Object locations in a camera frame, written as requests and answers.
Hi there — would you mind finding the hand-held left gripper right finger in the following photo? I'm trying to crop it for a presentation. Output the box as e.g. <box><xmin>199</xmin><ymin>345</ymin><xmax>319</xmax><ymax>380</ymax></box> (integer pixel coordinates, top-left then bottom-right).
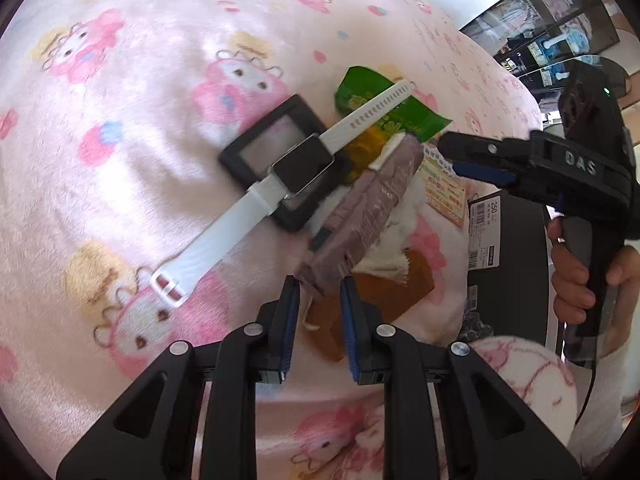
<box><xmin>341</xmin><ymin>277</ymin><xmax>583</xmax><ymax>480</ymax></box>

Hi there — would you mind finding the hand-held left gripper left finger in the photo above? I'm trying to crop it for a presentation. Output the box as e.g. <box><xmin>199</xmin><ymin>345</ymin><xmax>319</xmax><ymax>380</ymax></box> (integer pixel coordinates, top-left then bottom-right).
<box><xmin>56</xmin><ymin>275</ymin><xmax>301</xmax><ymax>480</ymax></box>

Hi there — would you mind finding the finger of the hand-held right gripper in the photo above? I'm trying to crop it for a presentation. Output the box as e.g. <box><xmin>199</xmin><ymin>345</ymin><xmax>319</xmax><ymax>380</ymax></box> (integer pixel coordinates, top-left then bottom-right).
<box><xmin>438</xmin><ymin>131</ymin><xmax>535</xmax><ymax>172</ymax></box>
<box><xmin>451</xmin><ymin>160</ymin><xmax>522</xmax><ymax>190</ymax></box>

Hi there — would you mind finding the black cardboard box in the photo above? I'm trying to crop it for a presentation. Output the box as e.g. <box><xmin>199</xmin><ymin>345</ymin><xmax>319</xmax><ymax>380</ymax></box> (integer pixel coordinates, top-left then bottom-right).
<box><xmin>467</xmin><ymin>191</ymin><xmax>551</xmax><ymax>346</ymax></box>

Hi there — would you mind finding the white smartwatch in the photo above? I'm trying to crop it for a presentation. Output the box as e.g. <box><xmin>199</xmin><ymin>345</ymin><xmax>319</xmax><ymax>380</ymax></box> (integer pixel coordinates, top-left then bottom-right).
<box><xmin>150</xmin><ymin>80</ymin><xmax>415</xmax><ymax>308</ymax></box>

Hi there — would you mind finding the purple bar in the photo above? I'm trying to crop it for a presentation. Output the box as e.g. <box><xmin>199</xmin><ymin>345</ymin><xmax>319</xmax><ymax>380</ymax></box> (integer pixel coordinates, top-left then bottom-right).
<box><xmin>297</xmin><ymin>135</ymin><xmax>426</xmax><ymax>296</ymax></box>

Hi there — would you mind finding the person's right forearm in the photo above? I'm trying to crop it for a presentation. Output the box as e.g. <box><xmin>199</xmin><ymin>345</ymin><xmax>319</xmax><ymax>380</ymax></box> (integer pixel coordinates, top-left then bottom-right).
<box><xmin>570</xmin><ymin>345</ymin><xmax>640</xmax><ymax>466</ymax></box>

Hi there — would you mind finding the person's right hand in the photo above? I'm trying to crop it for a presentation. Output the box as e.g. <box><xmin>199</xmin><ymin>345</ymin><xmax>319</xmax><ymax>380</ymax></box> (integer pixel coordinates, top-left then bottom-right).
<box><xmin>547</xmin><ymin>215</ymin><xmax>640</xmax><ymax>326</ymax></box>

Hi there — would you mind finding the printed paper card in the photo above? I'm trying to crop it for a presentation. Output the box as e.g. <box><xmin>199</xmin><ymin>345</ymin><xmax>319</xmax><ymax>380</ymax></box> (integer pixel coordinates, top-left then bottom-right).
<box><xmin>412</xmin><ymin>142</ymin><xmax>468</xmax><ymax>228</ymax></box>

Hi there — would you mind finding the green snack packet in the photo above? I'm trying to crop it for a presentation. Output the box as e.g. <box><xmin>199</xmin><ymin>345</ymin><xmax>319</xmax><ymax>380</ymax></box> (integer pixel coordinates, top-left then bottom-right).
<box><xmin>334</xmin><ymin>65</ymin><xmax>453</xmax><ymax>143</ymax></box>

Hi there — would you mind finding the white pink-patterned fleece cloth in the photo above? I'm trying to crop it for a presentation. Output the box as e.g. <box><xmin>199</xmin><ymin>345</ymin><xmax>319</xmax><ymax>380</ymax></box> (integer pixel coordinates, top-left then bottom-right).
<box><xmin>467</xmin><ymin>335</ymin><xmax>576</xmax><ymax>461</ymax></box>

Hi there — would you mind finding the pink printed blanket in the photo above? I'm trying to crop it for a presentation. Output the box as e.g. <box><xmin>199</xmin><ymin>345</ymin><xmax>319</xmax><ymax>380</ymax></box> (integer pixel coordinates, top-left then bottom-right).
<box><xmin>0</xmin><ymin>0</ymin><xmax>546</xmax><ymax>480</ymax></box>

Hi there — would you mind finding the black rectangular frame case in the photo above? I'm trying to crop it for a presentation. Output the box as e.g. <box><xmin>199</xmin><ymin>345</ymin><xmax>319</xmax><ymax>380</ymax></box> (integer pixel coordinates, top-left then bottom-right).
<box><xmin>218</xmin><ymin>94</ymin><xmax>351</xmax><ymax>232</ymax></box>

